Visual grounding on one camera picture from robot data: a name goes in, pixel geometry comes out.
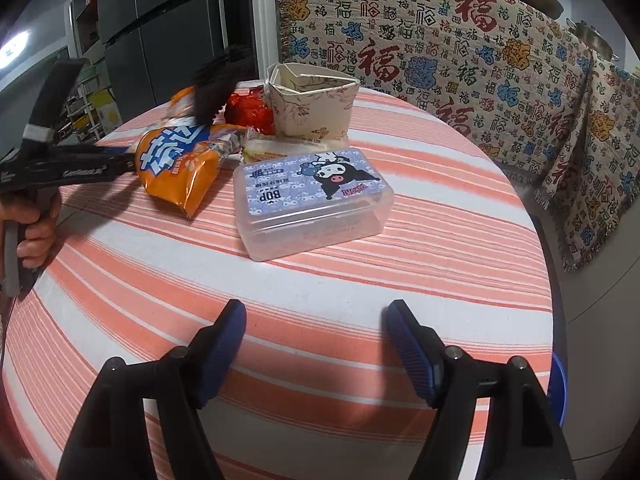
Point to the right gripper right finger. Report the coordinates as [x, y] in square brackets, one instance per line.
[523, 439]

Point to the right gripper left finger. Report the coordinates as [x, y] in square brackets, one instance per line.
[109, 439]

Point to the orange snack bag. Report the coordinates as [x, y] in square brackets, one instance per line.
[179, 164]

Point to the black foam mesh sleeve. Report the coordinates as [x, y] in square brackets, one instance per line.
[216, 80]

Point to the clear plastic cartoon box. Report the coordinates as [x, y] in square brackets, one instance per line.
[285, 206]

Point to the floral paper cup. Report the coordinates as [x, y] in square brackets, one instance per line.
[311, 103]

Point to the orange clear snack wrapper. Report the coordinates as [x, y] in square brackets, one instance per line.
[181, 104]

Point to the blue plastic trash basket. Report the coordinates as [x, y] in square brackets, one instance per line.
[557, 390]

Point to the person's left hand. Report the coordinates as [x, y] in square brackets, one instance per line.
[39, 225]

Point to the white storage rack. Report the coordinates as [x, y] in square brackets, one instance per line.
[81, 122]

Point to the yellow cardboard box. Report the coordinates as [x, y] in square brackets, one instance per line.
[107, 109]

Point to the dark grey refrigerator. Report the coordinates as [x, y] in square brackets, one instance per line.
[152, 48]

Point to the striped pink white tablecloth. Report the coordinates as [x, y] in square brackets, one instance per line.
[315, 392]

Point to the crushed red soda can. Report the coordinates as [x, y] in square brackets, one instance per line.
[248, 108]

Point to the pale wrapped snack bar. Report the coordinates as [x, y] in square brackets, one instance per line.
[259, 148]

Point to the patterned fu character blanket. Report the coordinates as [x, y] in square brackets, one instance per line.
[547, 109]

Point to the steel pot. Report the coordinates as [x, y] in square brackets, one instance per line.
[592, 38]

